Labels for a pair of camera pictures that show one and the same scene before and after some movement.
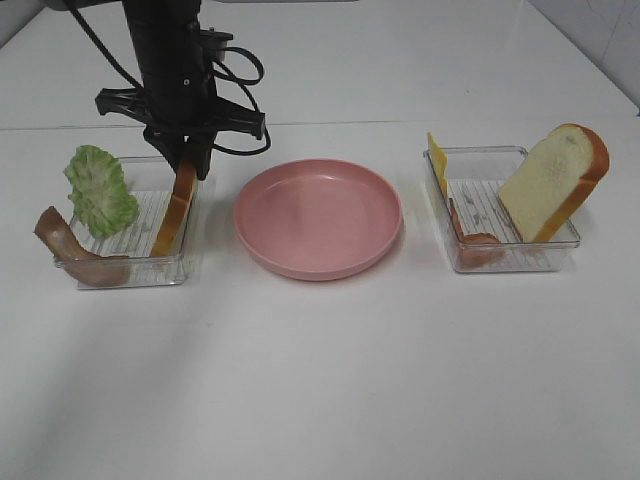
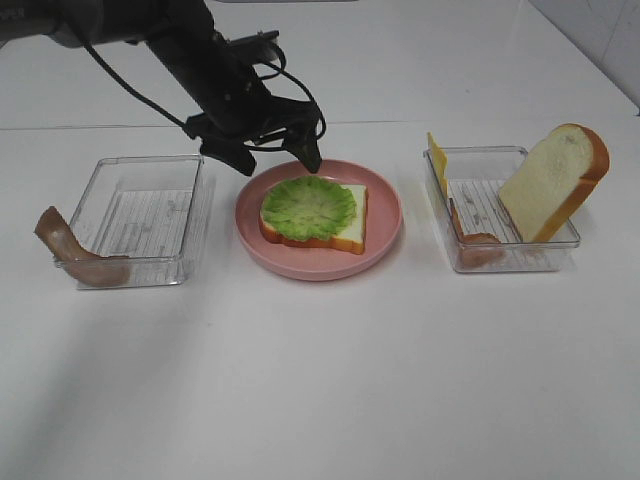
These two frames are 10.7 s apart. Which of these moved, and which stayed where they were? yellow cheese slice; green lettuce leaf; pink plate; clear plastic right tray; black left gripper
Moved: green lettuce leaf; black left gripper
Stayed: yellow cheese slice; clear plastic right tray; pink plate
